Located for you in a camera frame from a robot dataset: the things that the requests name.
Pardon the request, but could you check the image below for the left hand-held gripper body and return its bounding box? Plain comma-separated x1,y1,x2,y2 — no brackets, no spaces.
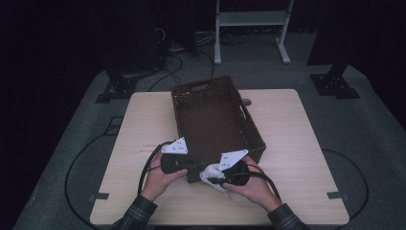
160,136,193,175

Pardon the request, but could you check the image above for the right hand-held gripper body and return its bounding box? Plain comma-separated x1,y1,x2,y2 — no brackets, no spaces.
217,149,250,188

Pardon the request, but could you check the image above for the white knitted cloth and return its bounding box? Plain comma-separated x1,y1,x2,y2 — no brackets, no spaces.
198,162,232,199

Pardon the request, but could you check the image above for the brown wicker basket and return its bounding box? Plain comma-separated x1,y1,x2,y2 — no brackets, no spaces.
170,75,267,184

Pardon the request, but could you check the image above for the person's right hand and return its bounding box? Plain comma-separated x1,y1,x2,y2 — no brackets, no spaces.
222,154,282,214

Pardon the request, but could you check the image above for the person's left hand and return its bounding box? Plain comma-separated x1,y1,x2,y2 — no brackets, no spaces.
140,152,189,202

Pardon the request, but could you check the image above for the black tape square outline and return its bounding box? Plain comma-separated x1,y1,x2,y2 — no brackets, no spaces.
103,116,124,137

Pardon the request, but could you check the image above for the grey tape strip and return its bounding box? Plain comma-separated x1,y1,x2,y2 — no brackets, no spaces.
88,192,110,202
326,191,350,201

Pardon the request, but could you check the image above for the black stand base with struts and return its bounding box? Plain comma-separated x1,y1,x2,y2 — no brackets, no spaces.
95,70,142,104

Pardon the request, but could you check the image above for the black stand base with bolts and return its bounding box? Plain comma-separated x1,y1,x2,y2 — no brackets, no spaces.
308,61,362,100

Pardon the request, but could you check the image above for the white metal stand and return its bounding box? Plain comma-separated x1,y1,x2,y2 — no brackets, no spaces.
214,0,295,66

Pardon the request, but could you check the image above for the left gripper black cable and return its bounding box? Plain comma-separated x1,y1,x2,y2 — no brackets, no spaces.
137,139,175,196

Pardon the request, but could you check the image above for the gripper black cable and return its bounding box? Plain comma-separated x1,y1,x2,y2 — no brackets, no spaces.
137,139,175,196
244,170,282,203

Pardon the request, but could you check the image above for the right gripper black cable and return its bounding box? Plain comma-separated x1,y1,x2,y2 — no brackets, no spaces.
244,170,282,203

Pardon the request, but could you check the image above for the tangle of floor cables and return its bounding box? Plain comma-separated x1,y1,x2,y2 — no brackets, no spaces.
147,27,215,93

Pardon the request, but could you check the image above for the long black floor cable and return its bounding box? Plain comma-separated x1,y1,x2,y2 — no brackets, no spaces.
321,148,371,221
64,132,107,230

